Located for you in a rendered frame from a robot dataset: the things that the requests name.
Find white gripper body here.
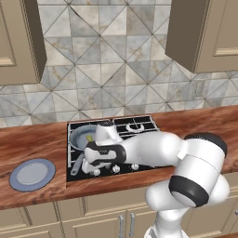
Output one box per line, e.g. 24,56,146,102
80,157,99,176

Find grey frying pan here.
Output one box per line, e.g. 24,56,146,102
68,124,99,177

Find beige drawer front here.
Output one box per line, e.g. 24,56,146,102
222,172,238,199
0,202,60,234
82,187,153,218

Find grey blue-rimmed plate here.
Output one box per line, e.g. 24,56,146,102
8,158,57,193

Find beige cupboard door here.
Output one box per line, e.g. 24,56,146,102
184,195,238,238
0,230,63,238
126,207,161,238
71,211,127,238

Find black hob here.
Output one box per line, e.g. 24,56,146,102
66,114,161,183

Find grey wall socket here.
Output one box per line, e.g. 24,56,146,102
194,80,206,98

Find beige wall cupboard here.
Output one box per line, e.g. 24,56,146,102
0,0,47,86
165,0,238,74

